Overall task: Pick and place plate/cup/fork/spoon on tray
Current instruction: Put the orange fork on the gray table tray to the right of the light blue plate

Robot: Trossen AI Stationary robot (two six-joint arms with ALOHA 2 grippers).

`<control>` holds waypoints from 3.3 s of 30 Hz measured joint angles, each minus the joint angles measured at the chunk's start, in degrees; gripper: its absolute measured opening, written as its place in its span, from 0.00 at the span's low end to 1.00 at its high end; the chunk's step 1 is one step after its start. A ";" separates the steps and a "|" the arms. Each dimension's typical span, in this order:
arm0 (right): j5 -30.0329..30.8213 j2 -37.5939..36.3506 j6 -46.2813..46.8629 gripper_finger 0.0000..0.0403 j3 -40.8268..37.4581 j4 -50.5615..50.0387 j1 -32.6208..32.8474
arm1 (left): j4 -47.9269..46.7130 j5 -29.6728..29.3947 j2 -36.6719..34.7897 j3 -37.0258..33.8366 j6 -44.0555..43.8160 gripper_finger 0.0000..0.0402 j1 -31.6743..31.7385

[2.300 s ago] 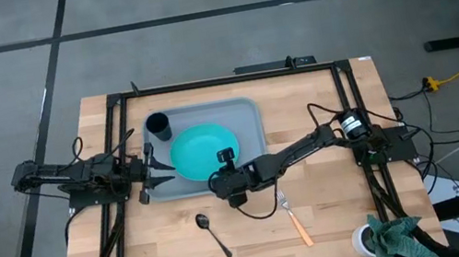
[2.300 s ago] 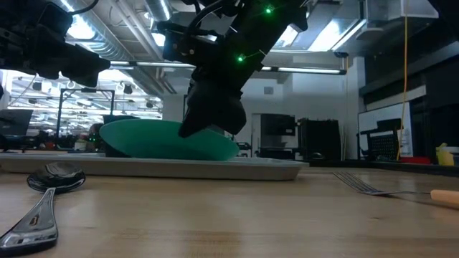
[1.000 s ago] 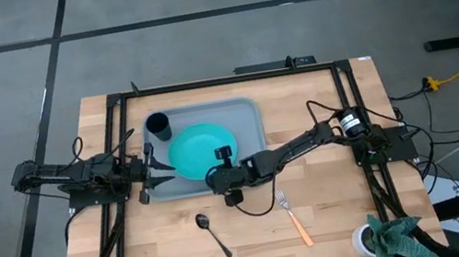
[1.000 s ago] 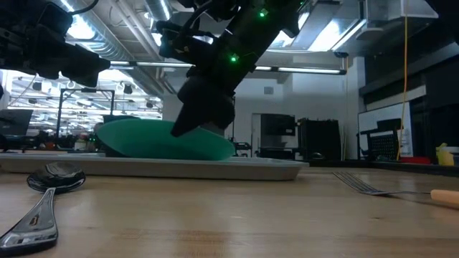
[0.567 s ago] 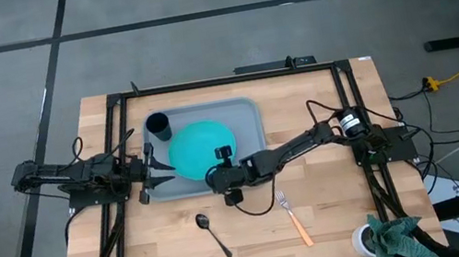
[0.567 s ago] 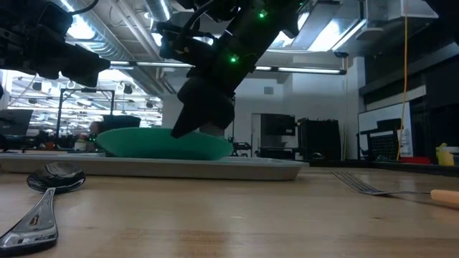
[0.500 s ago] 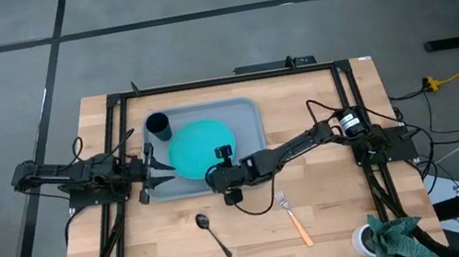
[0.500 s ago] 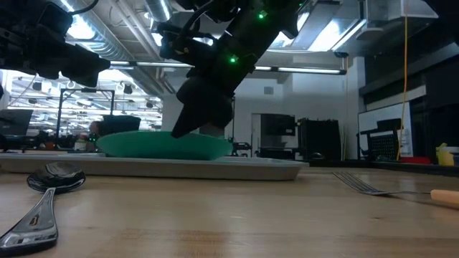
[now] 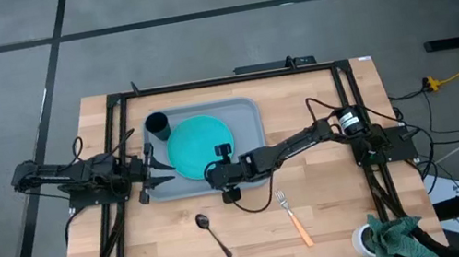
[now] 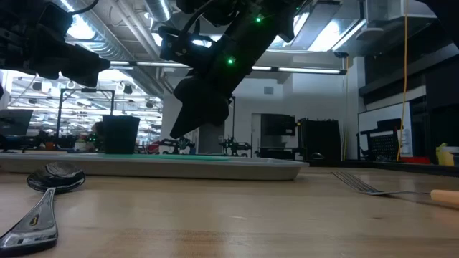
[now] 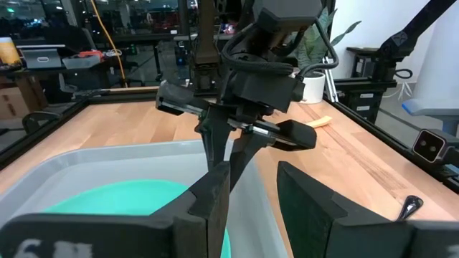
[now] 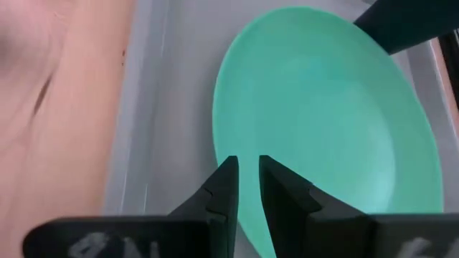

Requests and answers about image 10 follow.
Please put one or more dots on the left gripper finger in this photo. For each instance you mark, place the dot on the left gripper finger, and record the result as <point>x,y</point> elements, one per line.
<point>86,79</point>
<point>79,61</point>

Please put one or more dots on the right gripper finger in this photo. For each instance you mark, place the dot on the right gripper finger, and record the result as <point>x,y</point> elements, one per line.
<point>193,107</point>
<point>223,113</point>

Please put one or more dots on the black cup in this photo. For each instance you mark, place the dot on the black cup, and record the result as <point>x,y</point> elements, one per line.
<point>120,136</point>

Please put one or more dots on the dark metal spoon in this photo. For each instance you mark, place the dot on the dark metal spoon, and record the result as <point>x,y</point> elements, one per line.
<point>54,179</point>

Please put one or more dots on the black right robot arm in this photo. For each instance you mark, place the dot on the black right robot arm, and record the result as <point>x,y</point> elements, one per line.
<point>272,14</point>

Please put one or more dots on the grey plastic tray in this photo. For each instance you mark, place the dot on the grey plastic tray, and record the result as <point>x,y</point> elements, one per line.
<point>179,172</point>

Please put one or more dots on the black screen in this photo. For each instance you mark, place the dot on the black screen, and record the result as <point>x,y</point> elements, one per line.
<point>278,125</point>

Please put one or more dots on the long ceiling light strip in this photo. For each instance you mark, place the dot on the long ceiling light strip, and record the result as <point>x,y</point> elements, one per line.
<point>308,70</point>

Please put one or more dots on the dark computer monitor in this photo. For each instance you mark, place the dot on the dark computer monitor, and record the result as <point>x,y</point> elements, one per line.
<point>14,122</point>

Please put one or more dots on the black cabinet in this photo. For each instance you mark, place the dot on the black cabinet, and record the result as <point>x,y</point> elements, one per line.
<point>319,139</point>

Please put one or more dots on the whiteboard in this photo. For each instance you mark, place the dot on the whiteboard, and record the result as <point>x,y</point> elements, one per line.
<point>380,114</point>

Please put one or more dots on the black pegboard cart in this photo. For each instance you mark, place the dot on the black pegboard cart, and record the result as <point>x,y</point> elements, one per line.
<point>383,147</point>

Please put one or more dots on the red bin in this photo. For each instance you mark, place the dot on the red bin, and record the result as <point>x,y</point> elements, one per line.
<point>416,160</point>

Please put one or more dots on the yellow container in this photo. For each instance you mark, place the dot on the yellow container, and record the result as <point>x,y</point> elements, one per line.
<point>444,156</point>

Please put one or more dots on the black metal stand frame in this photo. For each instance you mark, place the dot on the black metal stand frame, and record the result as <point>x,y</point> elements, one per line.
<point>86,90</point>

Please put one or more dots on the silver ventilation duct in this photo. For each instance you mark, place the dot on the silver ventilation duct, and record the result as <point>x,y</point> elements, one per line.
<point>107,46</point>

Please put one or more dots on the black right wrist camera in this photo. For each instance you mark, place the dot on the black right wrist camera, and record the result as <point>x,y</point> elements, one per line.
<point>179,46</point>

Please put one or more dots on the black aluminium table frame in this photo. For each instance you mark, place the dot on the black aluminium table frame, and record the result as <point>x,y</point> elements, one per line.
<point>394,167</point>

